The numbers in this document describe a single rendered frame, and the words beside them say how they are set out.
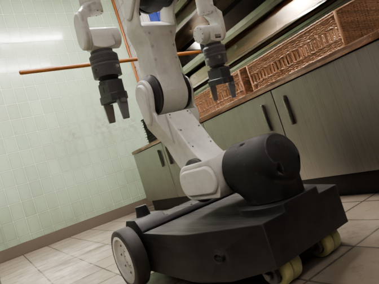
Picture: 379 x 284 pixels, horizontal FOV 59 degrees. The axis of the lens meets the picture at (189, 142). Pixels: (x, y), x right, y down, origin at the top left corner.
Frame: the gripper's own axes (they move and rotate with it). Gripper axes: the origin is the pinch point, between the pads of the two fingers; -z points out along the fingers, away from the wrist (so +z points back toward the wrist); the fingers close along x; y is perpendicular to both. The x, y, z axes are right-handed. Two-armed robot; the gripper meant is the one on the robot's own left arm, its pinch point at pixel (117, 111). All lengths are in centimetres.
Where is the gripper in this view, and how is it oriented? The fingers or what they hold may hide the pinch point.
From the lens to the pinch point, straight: 107.3
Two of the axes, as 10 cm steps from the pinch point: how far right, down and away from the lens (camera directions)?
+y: -7.8, 2.2, -5.8
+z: -2.3, -9.7, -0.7
